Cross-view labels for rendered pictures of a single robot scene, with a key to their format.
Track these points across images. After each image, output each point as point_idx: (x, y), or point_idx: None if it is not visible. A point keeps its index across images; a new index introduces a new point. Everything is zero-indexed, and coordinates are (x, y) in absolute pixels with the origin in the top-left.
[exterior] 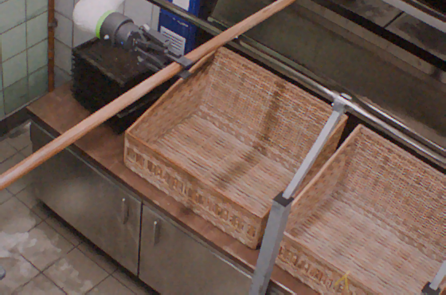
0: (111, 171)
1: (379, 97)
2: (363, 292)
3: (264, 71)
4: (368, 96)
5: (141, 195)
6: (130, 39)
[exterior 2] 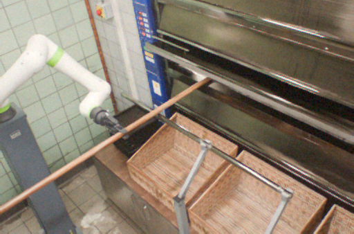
0: (124, 181)
1: (249, 135)
2: None
3: (197, 124)
4: (244, 135)
5: (136, 193)
6: (102, 120)
